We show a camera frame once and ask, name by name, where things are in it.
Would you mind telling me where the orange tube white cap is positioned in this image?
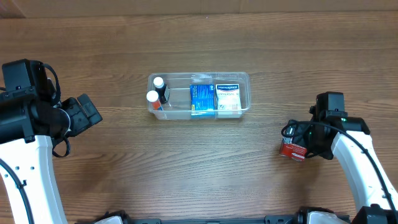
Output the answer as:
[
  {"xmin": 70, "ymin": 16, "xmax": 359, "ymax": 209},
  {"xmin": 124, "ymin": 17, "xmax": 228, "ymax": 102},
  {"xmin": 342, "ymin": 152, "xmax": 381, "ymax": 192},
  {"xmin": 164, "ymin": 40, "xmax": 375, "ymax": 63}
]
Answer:
[{"xmin": 146, "ymin": 90, "xmax": 164, "ymax": 111}]

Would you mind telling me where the white Hansaplast plaster box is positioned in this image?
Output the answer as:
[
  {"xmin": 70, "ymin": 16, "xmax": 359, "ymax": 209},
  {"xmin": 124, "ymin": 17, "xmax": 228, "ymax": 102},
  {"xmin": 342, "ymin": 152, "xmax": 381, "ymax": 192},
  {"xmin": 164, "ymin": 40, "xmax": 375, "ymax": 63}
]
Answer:
[{"xmin": 216, "ymin": 84, "xmax": 241, "ymax": 110}]

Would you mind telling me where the blue VapoDrops lozenge box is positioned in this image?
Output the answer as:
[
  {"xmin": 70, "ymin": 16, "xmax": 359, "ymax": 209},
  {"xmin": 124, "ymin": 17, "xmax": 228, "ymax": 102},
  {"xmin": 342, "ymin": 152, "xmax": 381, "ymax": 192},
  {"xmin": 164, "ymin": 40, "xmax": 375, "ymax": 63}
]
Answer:
[{"xmin": 190, "ymin": 84, "xmax": 215, "ymax": 119}]

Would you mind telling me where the dark bottle white cap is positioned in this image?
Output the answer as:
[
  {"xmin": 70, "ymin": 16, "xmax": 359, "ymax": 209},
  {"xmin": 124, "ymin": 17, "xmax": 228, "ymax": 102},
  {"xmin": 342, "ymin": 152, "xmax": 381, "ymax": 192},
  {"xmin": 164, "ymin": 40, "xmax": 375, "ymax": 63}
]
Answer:
[{"xmin": 153, "ymin": 77, "xmax": 170, "ymax": 104}]

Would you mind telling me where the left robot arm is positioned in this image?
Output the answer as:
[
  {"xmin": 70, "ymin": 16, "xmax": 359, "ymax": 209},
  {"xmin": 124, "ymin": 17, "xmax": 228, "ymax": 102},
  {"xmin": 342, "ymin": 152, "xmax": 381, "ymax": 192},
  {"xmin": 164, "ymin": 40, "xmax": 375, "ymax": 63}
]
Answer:
[{"xmin": 1, "ymin": 59, "xmax": 102, "ymax": 223}]

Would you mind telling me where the red Panadol ActiFast box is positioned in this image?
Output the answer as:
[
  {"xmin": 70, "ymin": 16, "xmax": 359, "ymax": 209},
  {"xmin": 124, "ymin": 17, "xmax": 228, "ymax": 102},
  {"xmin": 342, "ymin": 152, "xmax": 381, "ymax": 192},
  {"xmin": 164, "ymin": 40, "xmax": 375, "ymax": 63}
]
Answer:
[{"xmin": 279, "ymin": 138, "xmax": 307, "ymax": 162}]

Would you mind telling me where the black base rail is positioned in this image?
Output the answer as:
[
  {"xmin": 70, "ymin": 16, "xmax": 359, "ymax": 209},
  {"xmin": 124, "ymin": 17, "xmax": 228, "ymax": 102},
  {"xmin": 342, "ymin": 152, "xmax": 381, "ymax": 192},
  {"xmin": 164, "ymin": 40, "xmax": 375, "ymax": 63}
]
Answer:
[{"xmin": 76, "ymin": 210, "xmax": 305, "ymax": 224}]

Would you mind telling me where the clear plastic container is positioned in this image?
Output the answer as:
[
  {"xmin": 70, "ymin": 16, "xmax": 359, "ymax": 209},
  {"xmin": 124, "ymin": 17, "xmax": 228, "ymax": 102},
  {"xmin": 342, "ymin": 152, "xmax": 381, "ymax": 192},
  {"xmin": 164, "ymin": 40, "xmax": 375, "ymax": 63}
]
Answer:
[{"xmin": 147, "ymin": 72, "xmax": 251, "ymax": 120}]

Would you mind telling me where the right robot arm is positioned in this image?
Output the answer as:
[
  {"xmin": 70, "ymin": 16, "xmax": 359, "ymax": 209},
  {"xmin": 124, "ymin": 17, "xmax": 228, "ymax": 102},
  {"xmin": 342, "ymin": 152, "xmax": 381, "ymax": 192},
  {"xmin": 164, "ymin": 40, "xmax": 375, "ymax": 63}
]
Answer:
[{"xmin": 280, "ymin": 91, "xmax": 397, "ymax": 223}]

